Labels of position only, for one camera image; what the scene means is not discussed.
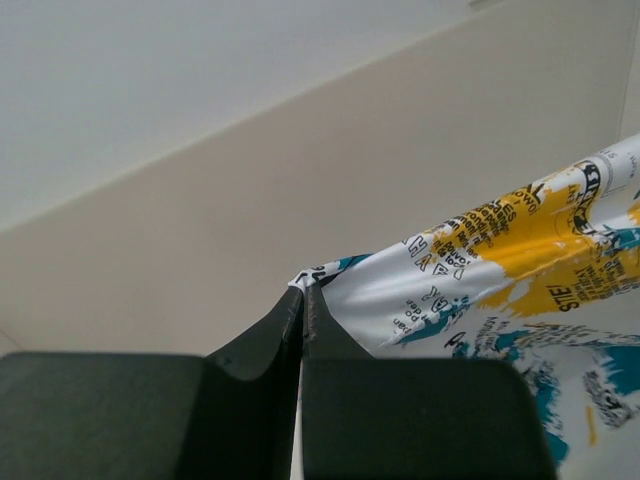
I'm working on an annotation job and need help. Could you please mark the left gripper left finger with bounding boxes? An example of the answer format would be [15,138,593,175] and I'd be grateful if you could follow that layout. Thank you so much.
[1,288,303,479]

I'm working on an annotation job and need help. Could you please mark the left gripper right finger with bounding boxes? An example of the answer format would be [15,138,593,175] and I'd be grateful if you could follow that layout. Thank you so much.
[301,286,556,479]

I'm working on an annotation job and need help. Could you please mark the colourful printed shorts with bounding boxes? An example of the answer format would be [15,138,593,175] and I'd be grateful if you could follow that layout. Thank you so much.
[292,136,639,479]

